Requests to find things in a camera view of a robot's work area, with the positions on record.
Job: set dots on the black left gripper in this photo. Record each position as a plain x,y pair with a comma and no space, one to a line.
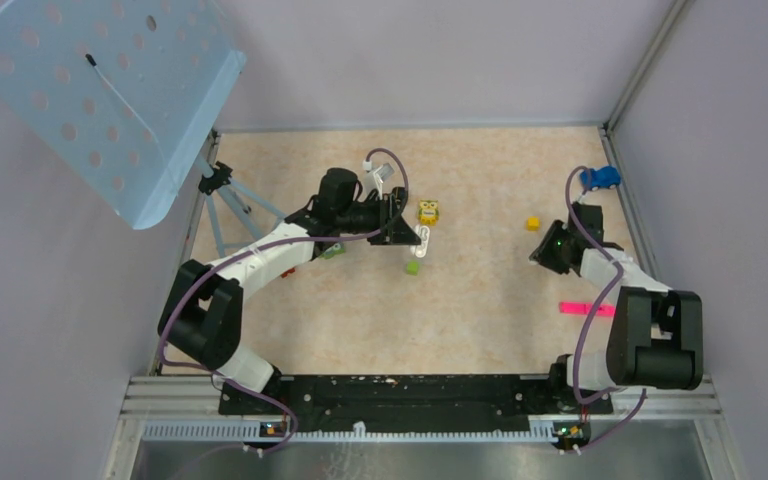
393,229

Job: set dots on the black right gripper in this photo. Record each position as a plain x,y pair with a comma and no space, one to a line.
543,254

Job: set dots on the white earbud charging case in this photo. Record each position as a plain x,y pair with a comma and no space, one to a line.
420,251

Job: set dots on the black earbud charging case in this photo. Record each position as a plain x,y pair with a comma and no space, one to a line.
399,194

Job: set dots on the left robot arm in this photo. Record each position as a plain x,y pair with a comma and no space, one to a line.
204,311

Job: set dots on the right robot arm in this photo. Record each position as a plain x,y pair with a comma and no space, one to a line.
656,334

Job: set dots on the green wooden cube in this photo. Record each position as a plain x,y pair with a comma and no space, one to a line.
412,267

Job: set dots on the yellow owl block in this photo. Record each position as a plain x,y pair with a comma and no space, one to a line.
428,212

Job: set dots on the yellow wooden cube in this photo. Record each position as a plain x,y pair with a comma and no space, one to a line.
533,224

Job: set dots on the pink plastic clip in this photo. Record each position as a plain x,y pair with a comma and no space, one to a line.
583,309

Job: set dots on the green owl block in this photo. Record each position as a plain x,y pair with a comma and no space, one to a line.
334,250

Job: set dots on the blue toy car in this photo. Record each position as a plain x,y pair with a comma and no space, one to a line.
607,177

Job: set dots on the light blue tripod stand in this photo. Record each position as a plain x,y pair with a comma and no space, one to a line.
217,185

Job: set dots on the light blue perforated tray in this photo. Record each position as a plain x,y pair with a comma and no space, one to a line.
125,92

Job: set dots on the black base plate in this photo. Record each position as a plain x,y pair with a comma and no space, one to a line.
484,403

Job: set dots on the aluminium frame rail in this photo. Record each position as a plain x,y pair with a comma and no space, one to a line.
182,407

